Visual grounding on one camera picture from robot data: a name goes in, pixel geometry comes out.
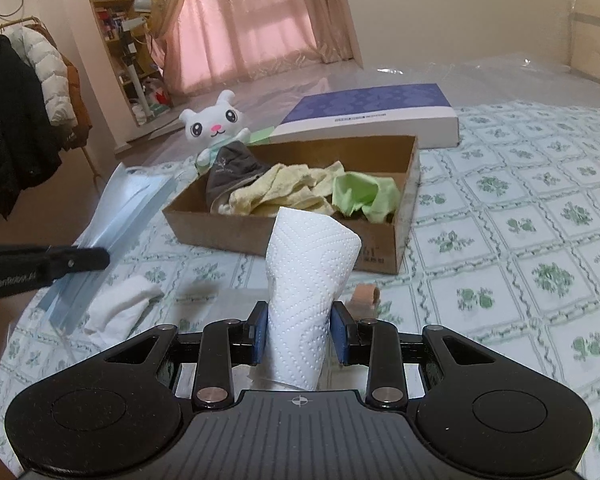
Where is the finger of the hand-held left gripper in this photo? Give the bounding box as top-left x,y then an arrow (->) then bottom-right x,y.
45,246 -> 112,282

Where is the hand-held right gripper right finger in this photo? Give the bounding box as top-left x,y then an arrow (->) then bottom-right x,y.
330,301 -> 506,409

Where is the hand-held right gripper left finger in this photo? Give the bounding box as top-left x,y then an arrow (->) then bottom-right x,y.
95,301 -> 270,409

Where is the white paper towel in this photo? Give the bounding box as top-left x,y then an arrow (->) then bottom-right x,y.
265,206 -> 363,392

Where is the blue face mask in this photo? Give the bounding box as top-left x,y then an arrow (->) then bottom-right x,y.
39,162 -> 178,336

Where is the brown cardboard box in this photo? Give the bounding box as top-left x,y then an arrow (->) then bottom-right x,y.
161,135 -> 421,276

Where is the light green cloth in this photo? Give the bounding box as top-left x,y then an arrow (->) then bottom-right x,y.
332,171 -> 402,225

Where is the yellow towel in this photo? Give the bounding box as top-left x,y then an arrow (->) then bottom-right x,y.
228,160 -> 346,218

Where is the dark grey cap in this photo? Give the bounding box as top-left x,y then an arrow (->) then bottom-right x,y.
205,141 -> 273,213

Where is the white cloth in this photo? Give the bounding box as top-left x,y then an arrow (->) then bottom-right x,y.
83,275 -> 165,347

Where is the brown jacket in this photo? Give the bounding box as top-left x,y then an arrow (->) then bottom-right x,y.
60,52 -> 93,149

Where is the black puffer jacket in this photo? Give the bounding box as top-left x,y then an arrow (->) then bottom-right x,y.
0,35 -> 63,218

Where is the floral checked tablecloth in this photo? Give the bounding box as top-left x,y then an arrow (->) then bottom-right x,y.
0,99 -> 600,471

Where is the white puffer jacket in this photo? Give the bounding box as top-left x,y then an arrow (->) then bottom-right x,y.
5,25 -> 78,128

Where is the white plush rabbit toy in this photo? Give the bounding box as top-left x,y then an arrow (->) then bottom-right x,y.
179,90 -> 251,176

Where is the blue and white flat box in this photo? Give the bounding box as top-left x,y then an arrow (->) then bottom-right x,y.
267,82 -> 460,150

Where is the gold clothes rack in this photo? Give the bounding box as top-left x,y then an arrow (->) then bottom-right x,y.
0,16 -> 103,193

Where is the standing fan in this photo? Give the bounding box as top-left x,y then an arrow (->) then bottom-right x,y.
122,0 -> 187,126

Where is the pink curtain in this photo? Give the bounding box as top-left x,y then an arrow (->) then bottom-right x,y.
120,0 -> 363,97

